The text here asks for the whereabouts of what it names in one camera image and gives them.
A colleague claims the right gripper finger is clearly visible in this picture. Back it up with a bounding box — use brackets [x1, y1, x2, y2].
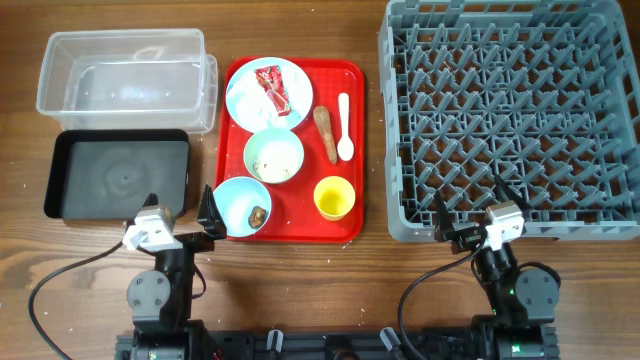
[434, 191, 454, 231]
[494, 175, 531, 210]

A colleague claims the light blue bowl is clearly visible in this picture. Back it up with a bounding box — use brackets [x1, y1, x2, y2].
[213, 176, 272, 238]

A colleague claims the brown food scrap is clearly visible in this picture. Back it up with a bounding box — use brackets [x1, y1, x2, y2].
[248, 206, 268, 229]

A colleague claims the mint green bowl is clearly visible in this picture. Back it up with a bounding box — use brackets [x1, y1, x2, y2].
[243, 128, 305, 184]

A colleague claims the yellow plastic cup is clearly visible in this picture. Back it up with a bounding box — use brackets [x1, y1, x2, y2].
[313, 176, 356, 221]

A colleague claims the white plastic spoon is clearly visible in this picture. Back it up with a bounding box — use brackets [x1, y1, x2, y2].
[337, 93, 355, 161]

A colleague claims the light blue plate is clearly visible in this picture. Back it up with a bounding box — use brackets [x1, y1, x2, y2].
[225, 57, 313, 133]

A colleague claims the brown food stick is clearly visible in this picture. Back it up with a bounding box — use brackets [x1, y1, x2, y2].
[313, 106, 338, 164]

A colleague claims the red snack wrapper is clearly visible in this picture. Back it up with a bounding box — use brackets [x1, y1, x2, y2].
[254, 65, 292, 116]

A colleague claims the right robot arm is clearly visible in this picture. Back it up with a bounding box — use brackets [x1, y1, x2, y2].
[434, 175, 561, 359]

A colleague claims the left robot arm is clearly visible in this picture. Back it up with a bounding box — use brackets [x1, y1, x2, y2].
[115, 186, 227, 360]

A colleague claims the grey dishwasher rack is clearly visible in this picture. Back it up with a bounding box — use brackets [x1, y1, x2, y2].
[378, 1, 639, 242]

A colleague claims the black plastic tray bin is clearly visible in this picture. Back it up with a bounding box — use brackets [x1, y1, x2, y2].
[44, 129, 191, 220]

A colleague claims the red serving tray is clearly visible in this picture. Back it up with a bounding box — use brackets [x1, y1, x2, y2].
[215, 57, 366, 243]

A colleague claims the clear plastic bin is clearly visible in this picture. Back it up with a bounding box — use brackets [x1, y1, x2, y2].
[36, 28, 218, 134]

